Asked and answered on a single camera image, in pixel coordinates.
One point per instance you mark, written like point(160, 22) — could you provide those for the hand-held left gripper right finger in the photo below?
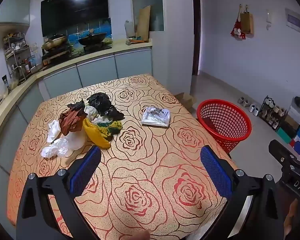
point(215, 172)

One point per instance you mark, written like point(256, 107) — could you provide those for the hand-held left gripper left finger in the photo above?
point(87, 172)

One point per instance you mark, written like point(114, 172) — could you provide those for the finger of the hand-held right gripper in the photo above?
point(282, 152)

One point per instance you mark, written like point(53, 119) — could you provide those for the white plastic bag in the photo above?
point(76, 140)

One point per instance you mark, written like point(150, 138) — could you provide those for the yellow plastic bag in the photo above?
point(97, 136)

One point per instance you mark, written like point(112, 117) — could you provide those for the red plastic mesh basket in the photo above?
point(236, 140)

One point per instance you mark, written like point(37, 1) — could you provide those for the clear plastic bag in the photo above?
point(54, 148)

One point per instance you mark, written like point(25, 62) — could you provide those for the green snack packet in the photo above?
point(112, 127)

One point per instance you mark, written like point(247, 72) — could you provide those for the orange brown wrapper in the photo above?
point(70, 123)

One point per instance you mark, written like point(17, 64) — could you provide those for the white tissue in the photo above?
point(53, 130)

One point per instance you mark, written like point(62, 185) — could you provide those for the white paper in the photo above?
point(91, 112)

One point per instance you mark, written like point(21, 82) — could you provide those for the black plastic bag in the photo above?
point(100, 102)

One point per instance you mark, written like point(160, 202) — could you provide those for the clear packet with papers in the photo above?
point(155, 117)

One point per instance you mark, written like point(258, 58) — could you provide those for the person's right hand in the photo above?
point(291, 217)

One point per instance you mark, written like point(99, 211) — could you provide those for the person's left hand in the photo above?
point(141, 235)

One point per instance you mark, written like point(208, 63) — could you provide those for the stack of shoe boxes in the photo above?
point(297, 130)

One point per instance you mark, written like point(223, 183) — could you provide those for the black shoe rack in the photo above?
point(272, 112)

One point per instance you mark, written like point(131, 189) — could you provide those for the white shoe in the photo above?
point(256, 111)
point(252, 107)

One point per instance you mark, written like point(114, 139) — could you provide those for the dark shoe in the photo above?
point(297, 101)

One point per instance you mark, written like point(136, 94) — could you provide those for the rose patterned tablecloth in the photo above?
point(145, 170)

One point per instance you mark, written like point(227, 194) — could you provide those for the grey shoe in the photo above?
point(241, 100)
point(246, 103)

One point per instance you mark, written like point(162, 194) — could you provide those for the cardboard box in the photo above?
point(187, 100)

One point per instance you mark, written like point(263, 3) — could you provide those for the grey base cabinets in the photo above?
point(97, 67)

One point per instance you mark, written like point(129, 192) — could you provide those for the beige kitchen countertop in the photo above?
point(65, 66)

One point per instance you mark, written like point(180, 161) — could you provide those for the black lid spice jar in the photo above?
point(6, 85)

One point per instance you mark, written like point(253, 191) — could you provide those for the black portable stove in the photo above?
point(56, 54)

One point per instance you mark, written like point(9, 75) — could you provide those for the black gas stove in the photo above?
point(95, 48)

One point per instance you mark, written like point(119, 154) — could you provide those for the red hanging bag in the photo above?
point(237, 30)

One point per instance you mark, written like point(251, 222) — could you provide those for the black wok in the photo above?
point(92, 40)

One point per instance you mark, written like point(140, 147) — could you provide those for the golden frying pan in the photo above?
point(54, 42)

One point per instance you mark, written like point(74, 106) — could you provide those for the blue scenic backsplash panel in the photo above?
point(75, 38)

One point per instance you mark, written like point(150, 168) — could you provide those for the brown paper bag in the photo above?
point(247, 22)

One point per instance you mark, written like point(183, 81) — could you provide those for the orange teal kitchen item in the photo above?
point(135, 40)

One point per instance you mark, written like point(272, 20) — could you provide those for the metal spice rack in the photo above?
point(14, 52)

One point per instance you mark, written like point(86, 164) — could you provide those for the dark wooden door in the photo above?
point(196, 30)

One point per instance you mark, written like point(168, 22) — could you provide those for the wooden cutting board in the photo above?
point(143, 22)

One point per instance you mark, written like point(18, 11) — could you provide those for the black range hood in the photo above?
point(75, 7)

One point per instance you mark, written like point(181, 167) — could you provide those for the white wall electrical panel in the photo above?
point(296, 21)

